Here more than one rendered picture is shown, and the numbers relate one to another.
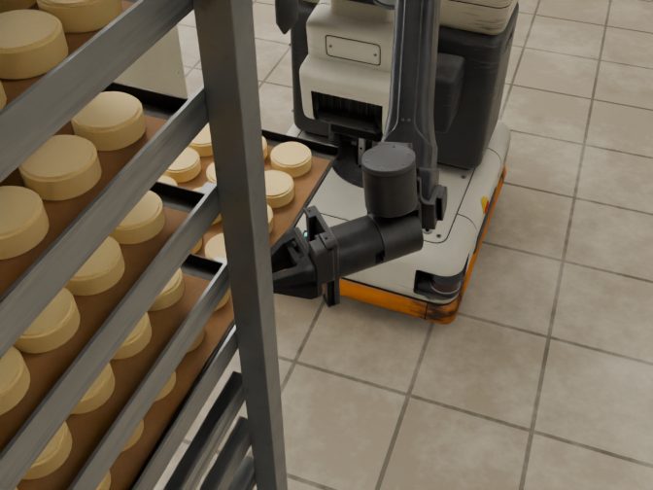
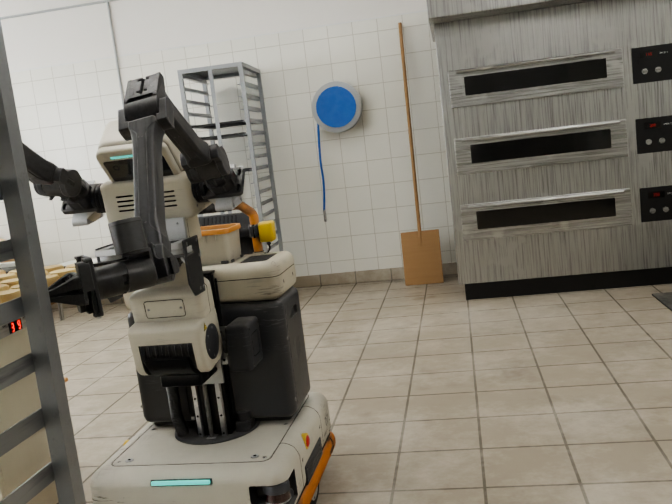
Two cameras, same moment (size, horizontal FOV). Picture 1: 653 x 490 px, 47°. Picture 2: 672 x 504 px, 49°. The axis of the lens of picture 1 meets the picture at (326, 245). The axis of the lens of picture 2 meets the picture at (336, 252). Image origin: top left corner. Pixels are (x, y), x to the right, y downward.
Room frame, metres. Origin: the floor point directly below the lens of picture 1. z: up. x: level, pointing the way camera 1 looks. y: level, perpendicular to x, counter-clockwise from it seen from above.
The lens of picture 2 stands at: (-0.72, -0.20, 1.15)
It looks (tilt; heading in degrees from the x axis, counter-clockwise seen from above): 8 degrees down; 350
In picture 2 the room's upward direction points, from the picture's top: 7 degrees counter-clockwise
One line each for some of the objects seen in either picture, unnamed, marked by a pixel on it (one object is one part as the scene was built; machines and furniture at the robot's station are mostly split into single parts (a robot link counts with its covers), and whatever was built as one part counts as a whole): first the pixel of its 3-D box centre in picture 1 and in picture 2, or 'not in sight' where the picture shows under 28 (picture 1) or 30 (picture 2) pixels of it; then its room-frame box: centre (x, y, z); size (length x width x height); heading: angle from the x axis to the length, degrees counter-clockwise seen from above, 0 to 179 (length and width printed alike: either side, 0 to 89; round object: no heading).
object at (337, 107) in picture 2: not in sight; (341, 151); (5.14, -1.36, 1.10); 0.41 x 0.15 x 1.10; 70
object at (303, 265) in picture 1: (283, 276); (62, 298); (0.56, 0.05, 0.95); 0.09 x 0.07 x 0.07; 113
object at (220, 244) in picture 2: not in sight; (204, 245); (1.75, -0.19, 0.87); 0.23 x 0.15 x 0.11; 69
